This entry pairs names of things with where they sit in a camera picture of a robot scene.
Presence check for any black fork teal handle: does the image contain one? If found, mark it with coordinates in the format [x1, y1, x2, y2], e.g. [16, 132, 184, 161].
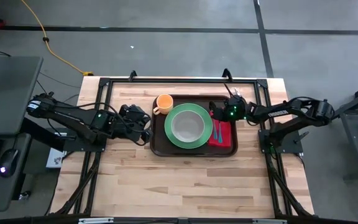
[217, 119, 224, 144]

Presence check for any black computer mouse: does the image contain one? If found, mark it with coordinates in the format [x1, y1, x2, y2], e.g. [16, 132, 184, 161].
[0, 148, 20, 179]

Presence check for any brown plastic tray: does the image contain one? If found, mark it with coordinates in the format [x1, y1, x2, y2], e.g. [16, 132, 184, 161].
[150, 95, 239, 157]

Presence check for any orange cup with handle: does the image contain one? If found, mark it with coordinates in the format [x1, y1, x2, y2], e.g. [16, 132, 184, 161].
[152, 93, 174, 116]

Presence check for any thin black floor cable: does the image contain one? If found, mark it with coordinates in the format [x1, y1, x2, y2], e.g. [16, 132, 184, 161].
[35, 72, 80, 103]

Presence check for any grey desk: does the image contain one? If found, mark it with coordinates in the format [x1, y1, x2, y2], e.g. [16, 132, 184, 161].
[0, 55, 45, 212]

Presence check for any black aluminium table frame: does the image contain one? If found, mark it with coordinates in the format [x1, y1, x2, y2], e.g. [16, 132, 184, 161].
[50, 76, 315, 218]

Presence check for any yellow extension cable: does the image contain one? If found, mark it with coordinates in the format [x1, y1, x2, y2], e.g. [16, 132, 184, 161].
[20, 0, 95, 77]

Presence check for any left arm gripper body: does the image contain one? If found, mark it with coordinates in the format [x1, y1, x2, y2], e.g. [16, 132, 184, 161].
[119, 104, 152, 138]

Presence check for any red cloth napkin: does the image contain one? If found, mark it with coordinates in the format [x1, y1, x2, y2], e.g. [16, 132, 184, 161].
[208, 111, 232, 148]

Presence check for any silver metal bracket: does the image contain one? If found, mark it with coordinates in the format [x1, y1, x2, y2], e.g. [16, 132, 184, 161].
[252, 218, 288, 224]
[78, 217, 114, 224]

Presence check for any grey bowl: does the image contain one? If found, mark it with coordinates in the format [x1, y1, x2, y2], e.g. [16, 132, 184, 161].
[170, 110, 205, 143]

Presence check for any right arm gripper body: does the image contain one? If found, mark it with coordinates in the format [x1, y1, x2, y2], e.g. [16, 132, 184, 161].
[224, 95, 249, 122]

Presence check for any green plate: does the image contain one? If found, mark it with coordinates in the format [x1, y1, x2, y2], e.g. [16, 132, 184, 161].
[163, 103, 214, 149]

